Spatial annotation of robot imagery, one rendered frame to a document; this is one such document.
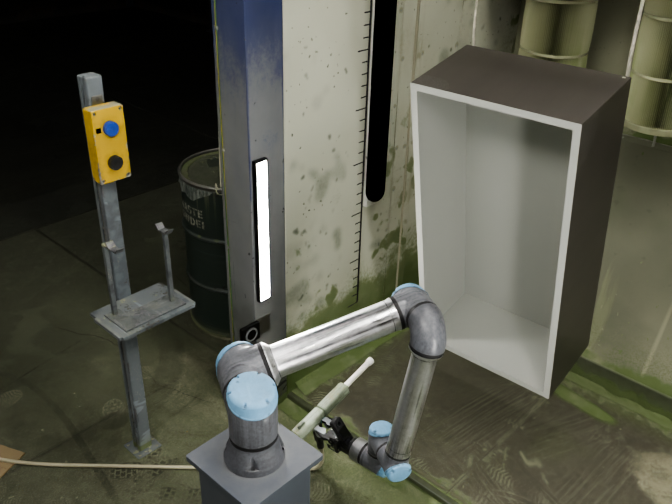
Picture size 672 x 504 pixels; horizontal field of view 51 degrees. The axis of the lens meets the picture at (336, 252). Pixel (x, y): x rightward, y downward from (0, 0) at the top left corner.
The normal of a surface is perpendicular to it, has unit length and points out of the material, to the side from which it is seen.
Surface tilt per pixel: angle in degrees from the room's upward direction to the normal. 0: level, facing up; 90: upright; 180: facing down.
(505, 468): 0
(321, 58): 90
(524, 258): 102
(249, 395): 5
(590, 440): 0
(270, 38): 90
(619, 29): 90
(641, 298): 57
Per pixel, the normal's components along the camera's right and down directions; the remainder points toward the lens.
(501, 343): -0.11, -0.78
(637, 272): -0.56, -0.19
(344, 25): 0.73, 0.35
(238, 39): -0.68, 0.34
